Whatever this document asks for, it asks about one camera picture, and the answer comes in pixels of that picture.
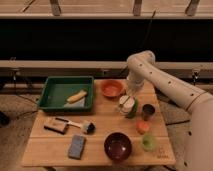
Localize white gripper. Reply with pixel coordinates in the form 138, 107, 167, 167
126, 80, 144, 98

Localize green plastic tray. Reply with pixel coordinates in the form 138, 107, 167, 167
38, 76, 94, 112

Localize white paper cup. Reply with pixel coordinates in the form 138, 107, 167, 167
120, 97, 135, 115

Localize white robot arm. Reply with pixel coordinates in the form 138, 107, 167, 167
127, 50, 213, 171

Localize metal cup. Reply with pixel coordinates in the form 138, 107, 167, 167
142, 104, 155, 121

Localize green plastic cup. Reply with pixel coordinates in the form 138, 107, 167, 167
141, 134, 156, 151

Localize orange bowl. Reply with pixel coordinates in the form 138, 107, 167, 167
100, 80, 124, 98

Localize green toy vegetable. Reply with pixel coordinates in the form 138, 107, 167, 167
126, 99, 138, 119

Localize wooden table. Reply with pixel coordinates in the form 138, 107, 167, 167
22, 80, 176, 167

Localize light blue cloth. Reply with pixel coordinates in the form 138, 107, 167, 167
63, 98, 85, 108

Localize dark maroon bowl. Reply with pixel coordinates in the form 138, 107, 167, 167
104, 132, 132, 162

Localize blue sponge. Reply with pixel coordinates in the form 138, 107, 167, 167
68, 135, 86, 160

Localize brown wooden block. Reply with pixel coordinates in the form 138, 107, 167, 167
44, 118, 68, 134

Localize black cable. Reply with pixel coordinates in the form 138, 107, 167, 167
119, 10, 157, 76

